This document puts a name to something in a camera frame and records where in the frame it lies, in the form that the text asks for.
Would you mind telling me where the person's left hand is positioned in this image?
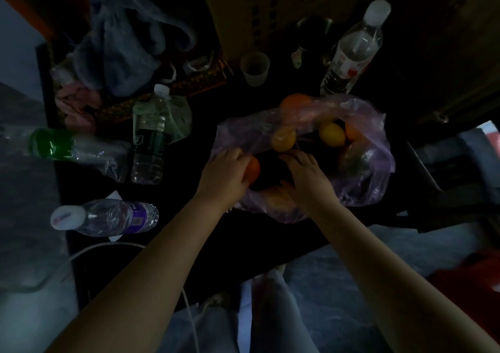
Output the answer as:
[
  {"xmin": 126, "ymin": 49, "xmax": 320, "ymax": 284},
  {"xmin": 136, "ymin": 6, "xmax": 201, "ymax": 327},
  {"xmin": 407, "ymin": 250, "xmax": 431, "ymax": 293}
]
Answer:
[{"xmin": 194, "ymin": 147, "xmax": 253, "ymax": 213}]

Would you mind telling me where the person's right hand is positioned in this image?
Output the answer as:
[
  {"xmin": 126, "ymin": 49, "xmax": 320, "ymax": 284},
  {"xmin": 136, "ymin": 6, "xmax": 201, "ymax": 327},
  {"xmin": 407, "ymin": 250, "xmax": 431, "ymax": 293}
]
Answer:
[{"xmin": 278, "ymin": 148, "xmax": 342, "ymax": 218}]

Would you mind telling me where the round orange fruit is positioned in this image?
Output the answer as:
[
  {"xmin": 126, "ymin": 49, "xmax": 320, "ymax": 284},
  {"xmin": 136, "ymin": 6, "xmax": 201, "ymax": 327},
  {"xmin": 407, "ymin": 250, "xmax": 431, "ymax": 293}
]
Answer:
[{"xmin": 243, "ymin": 155, "xmax": 261, "ymax": 185}]

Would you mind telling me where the pile of mixed fruits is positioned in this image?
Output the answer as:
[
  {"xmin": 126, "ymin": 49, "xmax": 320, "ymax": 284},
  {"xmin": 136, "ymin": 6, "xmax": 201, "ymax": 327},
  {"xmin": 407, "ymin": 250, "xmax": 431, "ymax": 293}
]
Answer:
[{"xmin": 262, "ymin": 92, "xmax": 370, "ymax": 215}]

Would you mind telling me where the purple plastic bag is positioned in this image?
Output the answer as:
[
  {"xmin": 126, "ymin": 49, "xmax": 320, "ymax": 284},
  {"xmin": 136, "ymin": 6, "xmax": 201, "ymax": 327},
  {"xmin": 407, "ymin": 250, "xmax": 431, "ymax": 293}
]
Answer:
[{"xmin": 210, "ymin": 94, "xmax": 396, "ymax": 224}]

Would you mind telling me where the person's right forearm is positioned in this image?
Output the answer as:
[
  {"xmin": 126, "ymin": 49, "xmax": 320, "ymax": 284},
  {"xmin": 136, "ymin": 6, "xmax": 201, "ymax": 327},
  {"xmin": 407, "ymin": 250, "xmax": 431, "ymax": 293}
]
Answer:
[{"xmin": 312, "ymin": 198, "xmax": 500, "ymax": 353}]

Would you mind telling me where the person's left forearm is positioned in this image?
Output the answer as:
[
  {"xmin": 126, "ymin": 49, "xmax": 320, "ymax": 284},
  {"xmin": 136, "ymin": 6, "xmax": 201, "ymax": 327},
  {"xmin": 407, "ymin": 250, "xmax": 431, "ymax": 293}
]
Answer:
[{"xmin": 46, "ymin": 192, "xmax": 233, "ymax": 353}]

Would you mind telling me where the person's grey trouser leg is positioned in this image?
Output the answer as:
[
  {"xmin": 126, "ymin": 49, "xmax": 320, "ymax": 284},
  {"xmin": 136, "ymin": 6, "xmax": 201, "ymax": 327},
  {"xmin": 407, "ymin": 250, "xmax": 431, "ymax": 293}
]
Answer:
[
  {"xmin": 249, "ymin": 267, "xmax": 319, "ymax": 353},
  {"xmin": 158, "ymin": 292, "xmax": 241, "ymax": 353}
]

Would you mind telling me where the light green plastic bag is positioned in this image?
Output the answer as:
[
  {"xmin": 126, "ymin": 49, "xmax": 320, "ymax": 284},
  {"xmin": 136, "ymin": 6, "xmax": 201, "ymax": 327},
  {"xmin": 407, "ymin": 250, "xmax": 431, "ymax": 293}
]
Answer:
[{"xmin": 132, "ymin": 95, "xmax": 193, "ymax": 145}]

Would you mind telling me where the water bottle dark green label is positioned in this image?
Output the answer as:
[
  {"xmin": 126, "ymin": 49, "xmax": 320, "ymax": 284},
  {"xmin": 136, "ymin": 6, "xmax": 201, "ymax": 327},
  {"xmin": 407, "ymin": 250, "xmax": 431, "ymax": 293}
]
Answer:
[{"xmin": 130, "ymin": 84, "xmax": 172, "ymax": 185}]

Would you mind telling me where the patterned brown gold cloth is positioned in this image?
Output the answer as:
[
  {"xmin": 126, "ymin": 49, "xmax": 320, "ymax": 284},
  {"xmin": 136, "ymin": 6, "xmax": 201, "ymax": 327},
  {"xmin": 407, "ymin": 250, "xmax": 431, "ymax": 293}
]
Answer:
[{"xmin": 58, "ymin": 61, "xmax": 229, "ymax": 125}]

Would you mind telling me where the small brown cup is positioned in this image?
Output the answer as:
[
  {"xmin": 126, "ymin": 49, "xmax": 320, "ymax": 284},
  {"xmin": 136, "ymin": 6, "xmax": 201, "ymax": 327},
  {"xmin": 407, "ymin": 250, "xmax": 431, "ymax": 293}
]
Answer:
[{"xmin": 240, "ymin": 51, "xmax": 271, "ymax": 88}]

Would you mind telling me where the white paper napkin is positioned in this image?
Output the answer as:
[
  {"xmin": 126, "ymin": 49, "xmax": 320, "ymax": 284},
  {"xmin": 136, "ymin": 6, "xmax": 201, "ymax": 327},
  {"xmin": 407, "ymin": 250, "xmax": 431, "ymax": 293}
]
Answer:
[{"xmin": 103, "ymin": 190, "xmax": 130, "ymax": 243}]

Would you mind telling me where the clear plastic water bottle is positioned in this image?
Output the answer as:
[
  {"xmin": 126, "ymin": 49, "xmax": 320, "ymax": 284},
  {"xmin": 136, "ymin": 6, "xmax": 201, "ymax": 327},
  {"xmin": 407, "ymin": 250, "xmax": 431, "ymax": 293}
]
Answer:
[{"xmin": 49, "ymin": 198, "xmax": 160, "ymax": 238}]

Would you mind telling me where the water bottle red label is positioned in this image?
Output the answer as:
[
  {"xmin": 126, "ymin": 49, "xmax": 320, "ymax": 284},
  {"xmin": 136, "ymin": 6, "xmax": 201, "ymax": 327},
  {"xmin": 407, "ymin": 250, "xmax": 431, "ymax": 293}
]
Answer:
[{"xmin": 320, "ymin": 0, "xmax": 392, "ymax": 96}]

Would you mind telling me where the dark metal mug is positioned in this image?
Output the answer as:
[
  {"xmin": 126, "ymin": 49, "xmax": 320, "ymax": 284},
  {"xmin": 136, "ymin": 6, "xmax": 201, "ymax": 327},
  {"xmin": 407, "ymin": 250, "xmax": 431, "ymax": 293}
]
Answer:
[{"xmin": 291, "ymin": 14, "xmax": 336, "ymax": 70}]

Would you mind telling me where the pink cloth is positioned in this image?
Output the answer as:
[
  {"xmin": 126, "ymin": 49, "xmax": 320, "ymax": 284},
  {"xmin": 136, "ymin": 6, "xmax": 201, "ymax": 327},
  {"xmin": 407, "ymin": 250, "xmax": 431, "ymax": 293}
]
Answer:
[{"xmin": 54, "ymin": 83, "xmax": 103, "ymax": 133}]

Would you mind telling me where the brown cardboard box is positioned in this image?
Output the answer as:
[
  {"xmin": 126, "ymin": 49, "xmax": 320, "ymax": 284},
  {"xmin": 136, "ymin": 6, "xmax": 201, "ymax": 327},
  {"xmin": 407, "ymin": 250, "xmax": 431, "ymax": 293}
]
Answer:
[{"xmin": 195, "ymin": 0, "xmax": 368, "ymax": 64}]

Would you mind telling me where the clear bottle bright green label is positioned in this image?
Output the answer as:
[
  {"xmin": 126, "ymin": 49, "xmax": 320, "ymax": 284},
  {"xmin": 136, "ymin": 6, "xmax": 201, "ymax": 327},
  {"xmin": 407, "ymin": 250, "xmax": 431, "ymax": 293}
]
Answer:
[{"xmin": 0, "ymin": 126, "xmax": 132, "ymax": 184}]

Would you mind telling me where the red plastic stool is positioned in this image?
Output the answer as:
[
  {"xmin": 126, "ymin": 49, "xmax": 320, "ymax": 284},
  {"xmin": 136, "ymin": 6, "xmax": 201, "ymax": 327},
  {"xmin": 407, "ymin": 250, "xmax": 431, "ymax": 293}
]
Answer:
[{"xmin": 428, "ymin": 249, "xmax": 500, "ymax": 346}]

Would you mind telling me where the red panel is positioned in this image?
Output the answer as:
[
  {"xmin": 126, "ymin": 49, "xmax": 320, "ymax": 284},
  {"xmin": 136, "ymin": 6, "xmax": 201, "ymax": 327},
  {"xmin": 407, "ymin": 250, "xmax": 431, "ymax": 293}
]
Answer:
[{"xmin": 0, "ymin": 0, "xmax": 91, "ymax": 41}]

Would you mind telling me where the white cable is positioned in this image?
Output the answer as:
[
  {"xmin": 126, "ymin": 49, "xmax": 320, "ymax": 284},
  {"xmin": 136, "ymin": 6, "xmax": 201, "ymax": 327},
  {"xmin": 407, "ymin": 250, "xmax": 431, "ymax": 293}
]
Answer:
[{"xmin": 0, "ymin": 241, "xmax": 202, "ymax": 353}]

